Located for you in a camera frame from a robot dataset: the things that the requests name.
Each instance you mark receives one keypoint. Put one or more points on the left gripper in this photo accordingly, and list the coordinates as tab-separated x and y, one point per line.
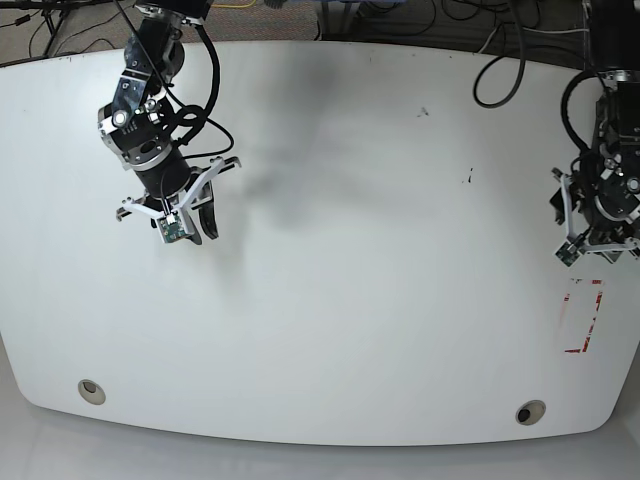
588	225

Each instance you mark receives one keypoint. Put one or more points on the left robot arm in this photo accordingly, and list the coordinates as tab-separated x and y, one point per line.
608	165

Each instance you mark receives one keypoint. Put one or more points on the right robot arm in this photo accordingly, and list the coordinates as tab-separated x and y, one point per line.
146	126

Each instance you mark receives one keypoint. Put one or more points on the red tape rectangle marking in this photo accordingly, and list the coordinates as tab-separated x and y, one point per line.
580	309

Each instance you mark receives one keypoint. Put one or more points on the black tripod stand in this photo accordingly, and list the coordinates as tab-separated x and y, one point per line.
52	14

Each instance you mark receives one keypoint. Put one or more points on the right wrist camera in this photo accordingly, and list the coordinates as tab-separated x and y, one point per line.
172	228

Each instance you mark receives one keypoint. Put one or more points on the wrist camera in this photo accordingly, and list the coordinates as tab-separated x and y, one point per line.
172	228
568	253

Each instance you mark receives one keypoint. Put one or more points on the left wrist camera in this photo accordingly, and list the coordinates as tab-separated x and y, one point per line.
568	253

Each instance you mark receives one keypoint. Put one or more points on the left table cable grommet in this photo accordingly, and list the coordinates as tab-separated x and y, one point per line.
91	392

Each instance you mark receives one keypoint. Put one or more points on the table cable grommet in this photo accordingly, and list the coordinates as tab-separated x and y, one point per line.
530	413
91	392

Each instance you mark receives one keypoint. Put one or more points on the right table cable grommet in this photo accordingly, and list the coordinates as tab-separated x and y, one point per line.
530	413

